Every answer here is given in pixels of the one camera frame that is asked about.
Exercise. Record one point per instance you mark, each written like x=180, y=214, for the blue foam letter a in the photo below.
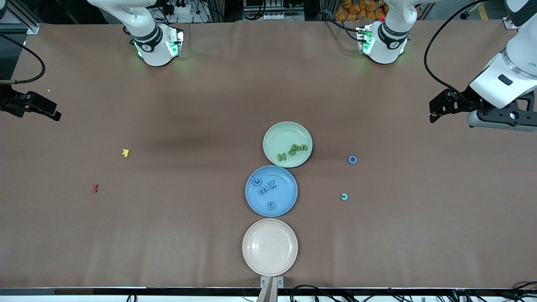
x=269, y=206

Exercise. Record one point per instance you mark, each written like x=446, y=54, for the grey metal mount bracket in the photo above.
x=272, y=289

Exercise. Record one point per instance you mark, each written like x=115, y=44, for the blue plate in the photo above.
x=285, y=205

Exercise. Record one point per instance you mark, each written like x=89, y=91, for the blue foam letter G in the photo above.
x=254, y=182

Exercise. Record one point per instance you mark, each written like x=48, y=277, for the orange fruit pile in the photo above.
x=356, y=10

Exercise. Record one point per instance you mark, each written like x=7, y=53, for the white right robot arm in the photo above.
x=153, y=54

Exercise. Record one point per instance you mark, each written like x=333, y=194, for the white power strip with plugs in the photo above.
x=178, y=10

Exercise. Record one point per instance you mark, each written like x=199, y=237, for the aluminium frame corner post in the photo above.
x=32, y=28
x=509, y=23

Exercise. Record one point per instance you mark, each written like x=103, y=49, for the long white power strip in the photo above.
x=277, y=16

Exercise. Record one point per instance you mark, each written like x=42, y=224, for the brown table mat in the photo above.
x=168, y=235

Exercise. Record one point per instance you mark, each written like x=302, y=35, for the blue foam letter O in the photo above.
x=349, y=160

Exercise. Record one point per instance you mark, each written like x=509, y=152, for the blue foam letter X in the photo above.
x=272, y=184

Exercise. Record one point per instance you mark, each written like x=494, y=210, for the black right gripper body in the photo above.
x=9, y=103

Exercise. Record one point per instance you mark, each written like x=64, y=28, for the green foam letter N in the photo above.
x=281, y=157

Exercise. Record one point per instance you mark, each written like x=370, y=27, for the blue foam letter m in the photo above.
x=263, y=192

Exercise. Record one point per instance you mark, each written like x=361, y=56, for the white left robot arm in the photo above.
x=503, y=79

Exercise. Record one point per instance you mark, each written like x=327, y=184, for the beige plate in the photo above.
x=269, y=247

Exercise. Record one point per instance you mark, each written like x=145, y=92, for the pale green plate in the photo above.
x=277, y=134

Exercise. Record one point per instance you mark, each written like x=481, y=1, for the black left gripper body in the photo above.
x=463, y=102

